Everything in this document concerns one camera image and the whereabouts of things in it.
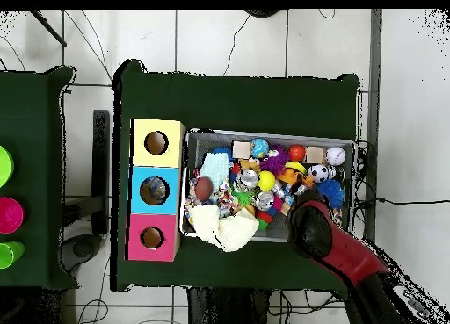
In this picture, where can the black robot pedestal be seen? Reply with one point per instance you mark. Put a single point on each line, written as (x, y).
(228, 310)

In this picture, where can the brown toy football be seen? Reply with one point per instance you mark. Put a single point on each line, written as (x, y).
(204, 189)

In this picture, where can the lime green plastic cup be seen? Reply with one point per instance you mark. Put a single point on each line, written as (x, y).
(10, 255)
(5, 166)

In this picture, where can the black slanted rod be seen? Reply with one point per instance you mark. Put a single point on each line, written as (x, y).
(49, 29)

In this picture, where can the smooth yellow ball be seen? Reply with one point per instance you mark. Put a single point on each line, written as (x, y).
(266, 180)

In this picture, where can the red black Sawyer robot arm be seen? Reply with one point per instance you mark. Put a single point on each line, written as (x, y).
(344, 250)

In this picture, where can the dark green side table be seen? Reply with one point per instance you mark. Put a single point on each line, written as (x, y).
(31, 109)

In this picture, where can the blue spiky rubber ball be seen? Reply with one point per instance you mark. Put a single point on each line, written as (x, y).
(330, 192)

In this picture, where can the dark green table cloth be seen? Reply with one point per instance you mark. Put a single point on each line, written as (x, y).
(246, 102)

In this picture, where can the shallow silver mesh bin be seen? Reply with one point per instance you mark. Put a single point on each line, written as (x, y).
(211, 138)

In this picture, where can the purple spiky ball with eyes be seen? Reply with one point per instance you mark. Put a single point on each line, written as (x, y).
(275, 162)

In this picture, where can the white baseball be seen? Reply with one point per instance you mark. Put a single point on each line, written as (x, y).
(335, 156)

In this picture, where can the blue white patterned ball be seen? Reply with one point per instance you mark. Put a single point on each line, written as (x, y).
(259, 148)

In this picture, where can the orange toy building brick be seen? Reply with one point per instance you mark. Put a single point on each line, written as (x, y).
(287, 177)

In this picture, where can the black upright panel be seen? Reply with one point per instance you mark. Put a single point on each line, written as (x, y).
(101, 162)

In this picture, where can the red orange ball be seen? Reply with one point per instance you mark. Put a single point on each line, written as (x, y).
(297, 153)

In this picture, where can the cream knitted cloth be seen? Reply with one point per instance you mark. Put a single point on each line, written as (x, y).
(225, 229)

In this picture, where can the pink plastic cup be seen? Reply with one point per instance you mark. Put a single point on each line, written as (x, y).
(10, 215)

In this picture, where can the wooden box with three holes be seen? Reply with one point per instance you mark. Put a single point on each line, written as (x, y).
(140, 159)

